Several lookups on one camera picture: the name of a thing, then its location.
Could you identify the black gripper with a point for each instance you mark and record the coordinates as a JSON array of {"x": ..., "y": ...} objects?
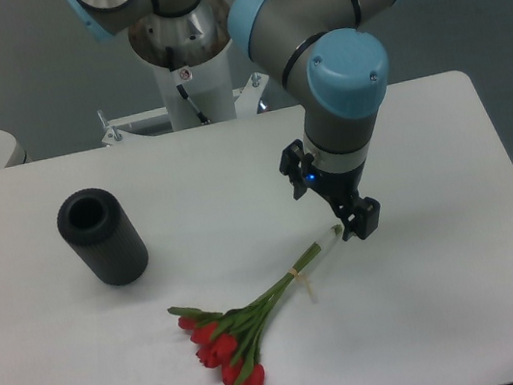
[{"x": 359, "y": 216}]

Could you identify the red tulip bouquet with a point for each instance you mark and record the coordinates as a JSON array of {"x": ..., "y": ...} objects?
[{"x": 230, "y": 341}]

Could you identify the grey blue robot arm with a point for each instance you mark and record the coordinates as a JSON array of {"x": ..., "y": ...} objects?
[{"x": 314, "y": 48}]

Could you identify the black ribbed cylindrical vase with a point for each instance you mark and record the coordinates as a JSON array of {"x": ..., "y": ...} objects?
[{"x": 95, "y": 226}]

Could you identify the white metal base frame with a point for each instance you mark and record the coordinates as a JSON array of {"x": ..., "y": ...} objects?
[{"x": 244, "y": 103}]

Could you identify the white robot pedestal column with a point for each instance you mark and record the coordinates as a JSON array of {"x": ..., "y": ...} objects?
[{"x": 187, "y": 54}]

